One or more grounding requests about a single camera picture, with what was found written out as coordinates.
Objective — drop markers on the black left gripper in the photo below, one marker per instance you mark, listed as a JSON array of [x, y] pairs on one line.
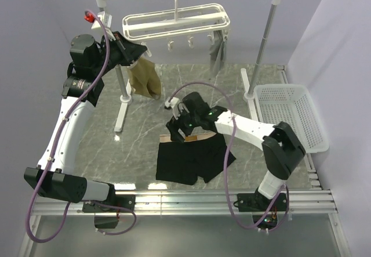
[[130, 51]]

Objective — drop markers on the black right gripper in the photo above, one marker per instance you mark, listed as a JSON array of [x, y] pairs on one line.
[[175, 125]]

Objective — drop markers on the khaki underwear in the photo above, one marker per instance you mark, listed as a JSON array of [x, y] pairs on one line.
[[144, 79]]

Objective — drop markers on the black underwear beige waistband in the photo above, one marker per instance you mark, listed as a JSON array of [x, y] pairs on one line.
[[185, 162]]

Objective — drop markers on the white clip hanger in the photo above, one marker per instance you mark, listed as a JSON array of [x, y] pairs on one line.
[[176, 22]]

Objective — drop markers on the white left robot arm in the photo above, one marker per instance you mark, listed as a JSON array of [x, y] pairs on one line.
[[53, 176]]

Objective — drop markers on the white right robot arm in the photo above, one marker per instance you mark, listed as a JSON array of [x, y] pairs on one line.
[[281, 147]]

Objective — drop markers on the grey hanging underwear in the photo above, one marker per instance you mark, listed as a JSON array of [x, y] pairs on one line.
[[218, 53]]

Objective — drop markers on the white plastic basket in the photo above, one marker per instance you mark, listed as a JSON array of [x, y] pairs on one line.
[[292, 103]]

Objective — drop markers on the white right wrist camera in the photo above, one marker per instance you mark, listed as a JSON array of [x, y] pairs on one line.
[[176, 105]]

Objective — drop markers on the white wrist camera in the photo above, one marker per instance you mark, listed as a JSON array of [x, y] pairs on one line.
[[104, 17], [176, 105]]

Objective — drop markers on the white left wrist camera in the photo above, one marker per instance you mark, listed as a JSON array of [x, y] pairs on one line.
[[104, 17]]

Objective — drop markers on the aluminium mounting rail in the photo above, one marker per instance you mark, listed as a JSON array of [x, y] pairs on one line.
[[189, 202]]

